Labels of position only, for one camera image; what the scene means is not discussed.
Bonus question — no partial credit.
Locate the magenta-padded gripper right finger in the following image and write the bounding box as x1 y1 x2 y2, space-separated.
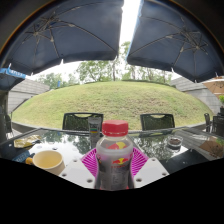
129 147 170 189

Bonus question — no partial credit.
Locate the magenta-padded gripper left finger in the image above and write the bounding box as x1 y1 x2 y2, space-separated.
59 148 101 190

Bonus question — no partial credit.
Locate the red-capped drink bottle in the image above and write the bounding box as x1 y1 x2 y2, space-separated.
94 119 135 191

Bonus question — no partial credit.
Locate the glass ashtray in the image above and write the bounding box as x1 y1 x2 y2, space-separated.
166 135 184 149

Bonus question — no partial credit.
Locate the grey upright tube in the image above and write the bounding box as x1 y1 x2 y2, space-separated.
87 116 103 138

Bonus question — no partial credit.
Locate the dark plastic slatted chair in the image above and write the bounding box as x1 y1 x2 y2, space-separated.
62 112 104 132
139 113 176 131

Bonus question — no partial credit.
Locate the yellow crumpled packet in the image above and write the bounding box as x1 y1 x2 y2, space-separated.
13 134 43 149

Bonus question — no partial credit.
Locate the brown paper bag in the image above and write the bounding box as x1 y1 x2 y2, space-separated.
199 136 224 158

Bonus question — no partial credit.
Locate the grey-roofed building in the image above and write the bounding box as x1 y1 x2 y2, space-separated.
169 77 222 115
8 78 51 114

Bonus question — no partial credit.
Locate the brown patio umbrella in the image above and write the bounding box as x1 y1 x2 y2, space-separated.
201 76 224 96

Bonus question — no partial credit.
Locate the navy umbrella with blue band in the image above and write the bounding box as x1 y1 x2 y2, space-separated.
0 66 28 91

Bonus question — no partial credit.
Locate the navy umbrella with light-blue edge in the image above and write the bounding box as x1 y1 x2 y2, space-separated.
126 0 224 83

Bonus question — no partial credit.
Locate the large navy patio umbrella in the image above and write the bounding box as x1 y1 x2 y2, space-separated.
0 0 125 76

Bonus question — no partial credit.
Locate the cream mug with yellow handle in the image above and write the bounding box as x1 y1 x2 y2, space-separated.
25 149 66 176

